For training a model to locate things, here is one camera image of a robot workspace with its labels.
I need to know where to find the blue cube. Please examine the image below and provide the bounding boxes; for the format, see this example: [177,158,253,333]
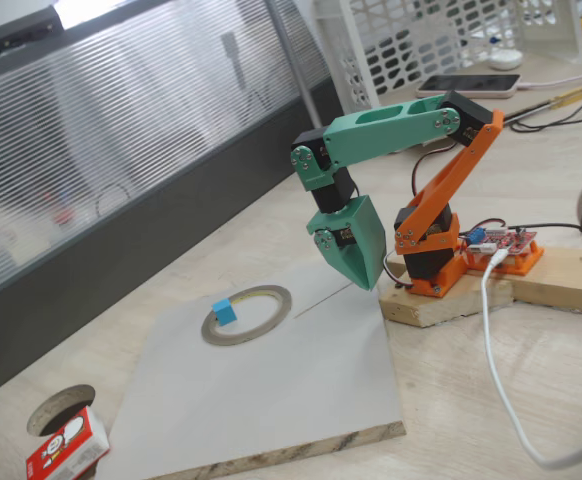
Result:
[211,298,237,326]

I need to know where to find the red tissue box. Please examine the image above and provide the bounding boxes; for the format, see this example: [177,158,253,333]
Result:
[24,405,111,480]

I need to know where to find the black depth camera sensor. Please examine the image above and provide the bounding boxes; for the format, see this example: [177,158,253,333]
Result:
[0,5,63,55]

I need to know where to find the wooden base block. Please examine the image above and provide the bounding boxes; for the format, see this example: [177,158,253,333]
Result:
[379,259,516,329]

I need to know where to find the red circuit board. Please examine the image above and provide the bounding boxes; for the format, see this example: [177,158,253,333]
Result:
[463,224,540,261]

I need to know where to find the white work board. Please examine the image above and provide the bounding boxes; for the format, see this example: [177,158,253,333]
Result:
[93,248,406,480]

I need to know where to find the orange circuit board holder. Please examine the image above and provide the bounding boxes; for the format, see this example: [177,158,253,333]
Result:
[463,238,545,277]

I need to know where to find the white plastic basket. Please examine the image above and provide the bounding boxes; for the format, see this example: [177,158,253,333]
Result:
[313,0,582,153]

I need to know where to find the smartphone with pink case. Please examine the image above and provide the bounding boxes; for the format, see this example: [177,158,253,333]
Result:
[415,73,521,100]

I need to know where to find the wooden base plank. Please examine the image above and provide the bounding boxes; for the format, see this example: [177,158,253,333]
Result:
[508,243,582,317]

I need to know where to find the brown cardboard sheet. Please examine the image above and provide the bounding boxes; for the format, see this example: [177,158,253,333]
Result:
[383,59,582,154]

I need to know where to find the glass desk partition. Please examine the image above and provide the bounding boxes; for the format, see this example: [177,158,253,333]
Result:
[0,0,352,409]

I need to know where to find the white earbud case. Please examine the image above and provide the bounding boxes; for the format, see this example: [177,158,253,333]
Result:
[487,48,524,71]

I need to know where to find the yellow screwdriver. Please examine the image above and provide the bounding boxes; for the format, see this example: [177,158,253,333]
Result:
[548,87,582,109]

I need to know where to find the grey ring of tape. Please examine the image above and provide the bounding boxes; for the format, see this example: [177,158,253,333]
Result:
[200,284,293,347]

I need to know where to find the white usb cable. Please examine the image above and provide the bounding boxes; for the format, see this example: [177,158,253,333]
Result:
[480,249,582,471]

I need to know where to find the pale phone charging cable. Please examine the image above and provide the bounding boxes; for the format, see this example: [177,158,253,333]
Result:
[518,67,582,92]

